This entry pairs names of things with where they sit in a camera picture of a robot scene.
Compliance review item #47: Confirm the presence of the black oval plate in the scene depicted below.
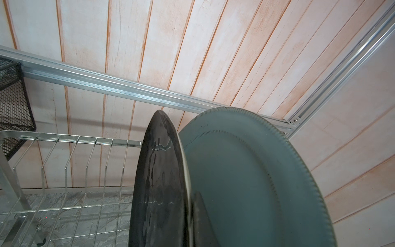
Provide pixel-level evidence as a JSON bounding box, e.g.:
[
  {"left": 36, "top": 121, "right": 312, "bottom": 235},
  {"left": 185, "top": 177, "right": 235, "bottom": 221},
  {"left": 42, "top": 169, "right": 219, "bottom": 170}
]
[{"left": 129, "top": 110, "right": 193, "bottom": 247}]

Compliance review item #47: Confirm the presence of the steel dish rack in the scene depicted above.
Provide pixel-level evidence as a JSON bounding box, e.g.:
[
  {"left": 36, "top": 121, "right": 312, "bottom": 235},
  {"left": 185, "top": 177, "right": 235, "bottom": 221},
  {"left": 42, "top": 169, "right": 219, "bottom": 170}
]
[{"left": 1, "top": 130, "right": 142, "bottom": 247}]

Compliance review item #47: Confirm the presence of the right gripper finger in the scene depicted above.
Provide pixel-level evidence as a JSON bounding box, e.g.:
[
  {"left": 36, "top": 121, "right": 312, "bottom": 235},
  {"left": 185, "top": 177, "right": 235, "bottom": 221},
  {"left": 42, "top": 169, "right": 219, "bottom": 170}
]
[{"left": 192, "top": 191, "right": 220, "bottom": 247}]

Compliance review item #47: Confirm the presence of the pale green glass plate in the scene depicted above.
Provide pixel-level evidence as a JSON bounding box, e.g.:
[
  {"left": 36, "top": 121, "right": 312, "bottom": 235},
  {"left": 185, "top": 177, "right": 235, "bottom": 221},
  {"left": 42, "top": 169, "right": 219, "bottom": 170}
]
[{"left": 179, "top": 107, "right": 337, "bottom": 247}]

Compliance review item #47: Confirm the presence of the black mesh wall basket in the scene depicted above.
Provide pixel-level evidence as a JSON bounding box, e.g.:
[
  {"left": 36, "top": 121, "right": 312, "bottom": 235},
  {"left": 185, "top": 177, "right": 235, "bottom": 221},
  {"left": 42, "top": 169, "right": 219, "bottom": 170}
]
[{"left": 0, "top": 58, "right": 37, "bottom": 161}]

